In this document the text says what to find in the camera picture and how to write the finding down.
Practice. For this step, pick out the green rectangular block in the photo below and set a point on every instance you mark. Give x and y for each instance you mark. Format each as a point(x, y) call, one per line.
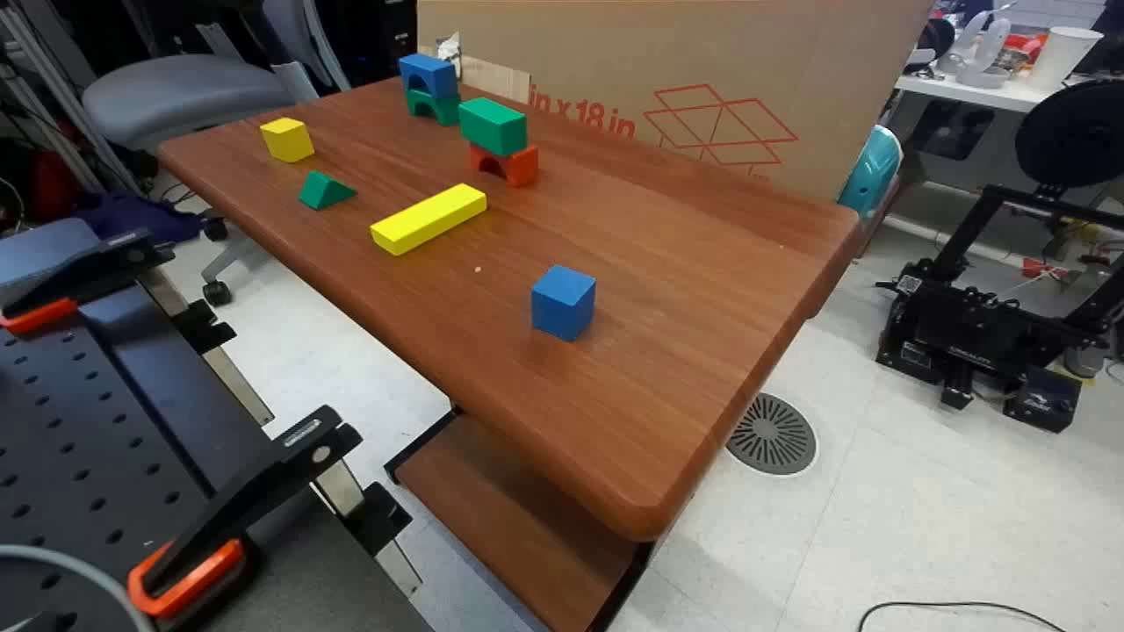
point(494, 124)

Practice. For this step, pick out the blue cube block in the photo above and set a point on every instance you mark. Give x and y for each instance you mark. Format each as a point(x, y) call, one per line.
point(565, 305)

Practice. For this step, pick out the orange arch block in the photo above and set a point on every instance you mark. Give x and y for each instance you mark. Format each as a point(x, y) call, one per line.
point(521, 169)

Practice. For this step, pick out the long yellow block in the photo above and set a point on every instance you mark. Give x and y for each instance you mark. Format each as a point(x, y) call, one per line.
point(426, 217)

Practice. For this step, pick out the green arch block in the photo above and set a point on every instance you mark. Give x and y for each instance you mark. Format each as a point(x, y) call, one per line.
point(419, 107)

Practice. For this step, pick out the green wedge block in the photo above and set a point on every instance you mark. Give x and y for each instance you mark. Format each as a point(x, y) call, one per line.
point(322, 194)

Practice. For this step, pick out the blue arch block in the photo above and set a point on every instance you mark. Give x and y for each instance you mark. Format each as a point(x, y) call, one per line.
point(429, 70)

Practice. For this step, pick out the yellow cube block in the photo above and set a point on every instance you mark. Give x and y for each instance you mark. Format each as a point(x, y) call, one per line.
point(287, 139)

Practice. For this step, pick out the wooden lower table shelf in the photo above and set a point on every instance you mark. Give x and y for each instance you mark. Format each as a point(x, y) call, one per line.
point(514, 526)

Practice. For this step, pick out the round floor drain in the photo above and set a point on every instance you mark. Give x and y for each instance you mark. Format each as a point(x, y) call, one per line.
point(771, 434)

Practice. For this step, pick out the large cardboard box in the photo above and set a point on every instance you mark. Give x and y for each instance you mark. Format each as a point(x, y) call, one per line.
point(704, 56)

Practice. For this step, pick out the black 3D printer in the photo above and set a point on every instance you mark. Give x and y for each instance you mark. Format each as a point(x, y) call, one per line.
point(970, 329)

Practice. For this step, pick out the dark blue fabric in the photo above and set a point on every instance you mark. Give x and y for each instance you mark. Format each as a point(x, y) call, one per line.
point(141, 216)

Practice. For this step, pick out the grey office chair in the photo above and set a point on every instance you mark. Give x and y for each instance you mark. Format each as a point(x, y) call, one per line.
point(176, 93)

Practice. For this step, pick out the black perforated mounting table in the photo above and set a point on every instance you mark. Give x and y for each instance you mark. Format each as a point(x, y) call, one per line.
point(107, 434)

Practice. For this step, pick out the white background table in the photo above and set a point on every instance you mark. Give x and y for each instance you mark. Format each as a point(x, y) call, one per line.
point(985, 88)

